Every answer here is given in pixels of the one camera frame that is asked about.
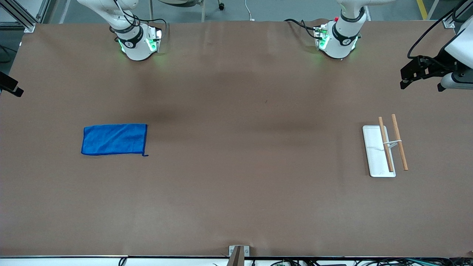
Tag blue microfibre towel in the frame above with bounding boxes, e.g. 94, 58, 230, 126
81, 123, 149, 157

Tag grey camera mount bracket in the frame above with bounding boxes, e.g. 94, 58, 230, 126
229, 245, 250, 266

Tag aluminium corner bracket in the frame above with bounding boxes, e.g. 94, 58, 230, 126
442, 0, 473, 29

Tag cable bundle under table edge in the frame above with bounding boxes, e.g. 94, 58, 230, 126
251, 258, 473, 266

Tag white towel rack wooden bars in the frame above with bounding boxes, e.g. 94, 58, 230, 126
362, 114, 409, 178

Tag black right arm base cable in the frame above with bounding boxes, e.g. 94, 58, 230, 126
110, 0, 169, 37

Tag office chair base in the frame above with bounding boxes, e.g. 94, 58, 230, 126
149, 0, 226, 23

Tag aluminium frame profile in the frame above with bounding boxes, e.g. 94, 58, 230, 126
0, 0, 50, 32

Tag black left arm base cable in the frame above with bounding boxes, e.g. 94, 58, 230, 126
284, 18, 323, 40

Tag black arm base cable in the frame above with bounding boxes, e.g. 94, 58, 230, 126
110, 0, 169, 37
284, 18, 323, 40

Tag white floor cable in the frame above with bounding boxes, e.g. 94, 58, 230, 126
244, 0, 256, 21

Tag white table edge rail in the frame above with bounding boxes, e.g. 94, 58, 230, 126
0, 255, 473, 266

